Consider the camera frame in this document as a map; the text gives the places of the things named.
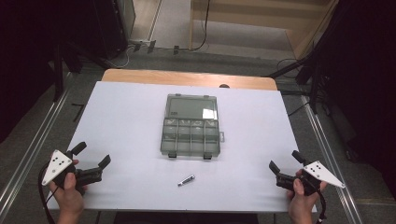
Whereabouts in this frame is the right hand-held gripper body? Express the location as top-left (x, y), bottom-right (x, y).
top-left (276, 160), bottom-right (347, 197)

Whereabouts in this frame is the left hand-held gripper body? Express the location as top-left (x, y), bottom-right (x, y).
top-left (41, 149), bottom-right (105, 196)

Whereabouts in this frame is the person's left hand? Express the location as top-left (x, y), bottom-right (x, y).
top-left (48, 159), bottom-right (89, 217)

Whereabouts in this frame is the person's right hand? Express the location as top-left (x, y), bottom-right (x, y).
top-left (286, 168), bottom-right (329, 218)

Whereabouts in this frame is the white table cover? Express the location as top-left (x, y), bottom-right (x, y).
top-left (46, 80), bottom-right (318, 214)

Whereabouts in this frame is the black hex key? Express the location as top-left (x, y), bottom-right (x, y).
top-left (71, 103), bottom-right (86, 123)

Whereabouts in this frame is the black metal stand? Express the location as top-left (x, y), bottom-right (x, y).
top-left (265, 46), bottom-right (325, 115)
top-left (51, 43), bottom-right (110, 103)

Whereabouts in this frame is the small metal bit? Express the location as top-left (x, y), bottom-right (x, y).
top-left (177, 174), bottom-right (196, 188)

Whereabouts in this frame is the grey transparent compartment box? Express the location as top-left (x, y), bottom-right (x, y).
top-left (160, 92), bottom-right (225, 161)

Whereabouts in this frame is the white power strip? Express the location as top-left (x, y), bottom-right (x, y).
top-left (127, 38), bottom-right (157, 48)

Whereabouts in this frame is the dark cabinet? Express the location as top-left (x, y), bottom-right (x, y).
top-left (90, 0), bottom-right (136, 61)

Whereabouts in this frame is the aluminium floor rail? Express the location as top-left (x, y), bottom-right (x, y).
top-left (0, 90), bottom-right (71, 204)
top-left (300, 94), bottom-right (364, 224)

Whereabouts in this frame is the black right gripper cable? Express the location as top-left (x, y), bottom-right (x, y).
top-left (306, 178), bottom-right (329, 224)

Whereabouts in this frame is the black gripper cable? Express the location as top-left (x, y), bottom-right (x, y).
top-left (37, 166), bottom-right (60, 224)
top-left (306, 178), bottom-right (329, 224)

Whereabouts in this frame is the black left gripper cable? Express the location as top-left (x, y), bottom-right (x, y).
top-left (37, 166), bottom-right (60, 224)

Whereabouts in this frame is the black floor cable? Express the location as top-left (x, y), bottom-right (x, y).
top-left (275, 57), bottom-right (312, 118)

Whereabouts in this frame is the white floor cable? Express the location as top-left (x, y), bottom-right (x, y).
top-left (106, 45), bottom-right (134, 70)

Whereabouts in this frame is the light wooden frame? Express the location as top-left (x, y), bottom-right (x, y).
top-left (188, 0), bottom-right (340, 60)

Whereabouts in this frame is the black hanging cable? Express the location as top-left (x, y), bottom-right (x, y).
top-left (190, 0), bottom-right (212, 52)

